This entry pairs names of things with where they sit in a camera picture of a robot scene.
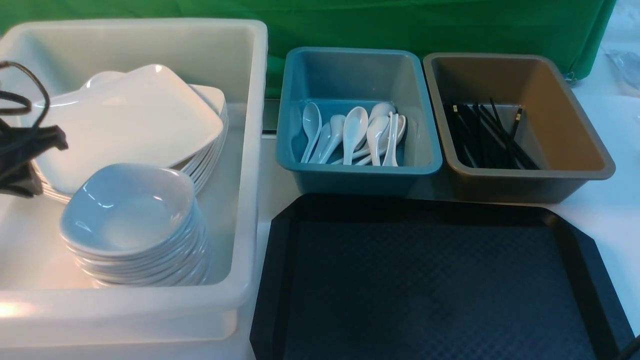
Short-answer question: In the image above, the large white plastic tub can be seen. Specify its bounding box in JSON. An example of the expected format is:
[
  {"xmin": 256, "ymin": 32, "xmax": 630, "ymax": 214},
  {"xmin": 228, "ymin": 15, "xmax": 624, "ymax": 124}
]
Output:
[{"xmin": 1, "ymin": 18, "xmax": 268, "ymax": 349}]

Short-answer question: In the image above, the brown plastic bin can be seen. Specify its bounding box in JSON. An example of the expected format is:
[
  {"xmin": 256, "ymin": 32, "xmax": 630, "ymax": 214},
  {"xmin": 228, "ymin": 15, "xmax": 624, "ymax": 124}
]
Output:
[{"xmin": 423, "ymin": 52, "xmax": 616, "ymax": 204}]

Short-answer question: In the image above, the stack of white square plates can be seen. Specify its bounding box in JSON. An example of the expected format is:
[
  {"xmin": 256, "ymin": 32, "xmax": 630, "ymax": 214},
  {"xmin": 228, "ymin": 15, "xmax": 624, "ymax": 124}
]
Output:
[{"xmin": 30, "ymin": 71, "xmax": 229, "ymax": 205}]

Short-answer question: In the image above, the stack of white small bowls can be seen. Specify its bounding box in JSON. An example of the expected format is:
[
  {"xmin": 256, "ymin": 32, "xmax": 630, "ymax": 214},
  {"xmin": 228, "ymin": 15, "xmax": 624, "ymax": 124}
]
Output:
[{"xmin": 61, "ymin": 200, "xmax": 213, "ymax": 289}]

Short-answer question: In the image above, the teal plastic bin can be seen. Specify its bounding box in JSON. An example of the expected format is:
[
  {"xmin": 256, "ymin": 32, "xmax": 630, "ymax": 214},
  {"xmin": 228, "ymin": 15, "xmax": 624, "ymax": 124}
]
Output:
[{"xmin": 276, "ymin": 47, "xmax": 443, "ymax": 197}]

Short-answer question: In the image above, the black serving tray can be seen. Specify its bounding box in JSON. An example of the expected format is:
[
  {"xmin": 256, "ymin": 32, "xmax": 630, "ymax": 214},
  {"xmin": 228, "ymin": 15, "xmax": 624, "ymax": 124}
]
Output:
[{"xmin": 250, "ymin": 194, "xmax": 639, "ymax": 360}]

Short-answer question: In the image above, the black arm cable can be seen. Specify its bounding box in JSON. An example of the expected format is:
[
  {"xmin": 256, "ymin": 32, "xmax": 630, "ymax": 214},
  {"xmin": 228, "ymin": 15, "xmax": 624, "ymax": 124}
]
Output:
[{"xmin": 0, "ymin": 61, "xmax": 51, "ymax": 151}]

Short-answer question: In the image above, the bundle of black chopsticks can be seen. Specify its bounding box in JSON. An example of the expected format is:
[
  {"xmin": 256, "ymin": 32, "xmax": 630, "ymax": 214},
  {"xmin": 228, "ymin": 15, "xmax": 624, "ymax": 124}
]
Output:
[{"xmin": 443, "ymin": 98, "xmax": 540, "ymax": 170}]

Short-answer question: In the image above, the green backdrop cloth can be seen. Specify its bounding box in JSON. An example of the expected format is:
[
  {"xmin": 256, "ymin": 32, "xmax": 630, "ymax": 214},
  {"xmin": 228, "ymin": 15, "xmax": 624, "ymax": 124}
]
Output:
[{"xmin": 0, "ymin": 0, "xmax": 616, "ymax": 98}]

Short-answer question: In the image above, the top white small bowl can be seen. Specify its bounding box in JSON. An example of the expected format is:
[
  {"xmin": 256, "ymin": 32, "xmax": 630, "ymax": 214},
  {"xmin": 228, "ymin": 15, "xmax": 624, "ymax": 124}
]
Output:
[{"xmin": 59, "ymin": 162, "xmax": 195, "ymax": 258}]

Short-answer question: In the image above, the white ceramic spoon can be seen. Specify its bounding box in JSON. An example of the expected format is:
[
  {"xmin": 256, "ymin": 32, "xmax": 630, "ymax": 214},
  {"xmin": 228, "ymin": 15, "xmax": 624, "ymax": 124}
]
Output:
[
  {"xmin": 342, "ymin": 106, "xmax": 369, "ymax": 166},
  {"xmin": 301, "ymin": 102, "xmax": 322, "ymax": 163},
  {"xmin": 366, "ymin": 115, "xmax": 390, "ymax": 166},
  {"xmin": 382, "ymin": 113, "xmax": 407, "ymax": 167},
  {"xmin": 308, "ymin": 114, "xmax": 346, "ymax": 164}
]

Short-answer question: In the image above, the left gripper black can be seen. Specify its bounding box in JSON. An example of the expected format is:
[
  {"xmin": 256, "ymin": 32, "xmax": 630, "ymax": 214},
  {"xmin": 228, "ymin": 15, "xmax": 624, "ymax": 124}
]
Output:
[{"xmin": 0, "ymin": 120, "xmax": 69, "ymax": 198}]

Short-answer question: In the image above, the clear plastic bag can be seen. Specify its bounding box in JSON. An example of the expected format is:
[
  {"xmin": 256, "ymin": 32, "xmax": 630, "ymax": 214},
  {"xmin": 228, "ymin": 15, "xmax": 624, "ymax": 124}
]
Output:
[{"xmin": 605, "ymin": 48, "xmax": 640, "ymax": 97}]

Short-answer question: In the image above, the large white rice plate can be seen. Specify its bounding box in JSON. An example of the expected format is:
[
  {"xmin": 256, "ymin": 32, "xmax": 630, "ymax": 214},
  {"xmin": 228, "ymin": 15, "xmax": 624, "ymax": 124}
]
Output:
[{"xmin": 34, "ymin": 64, "xmax": 224, "ymax": 194}]

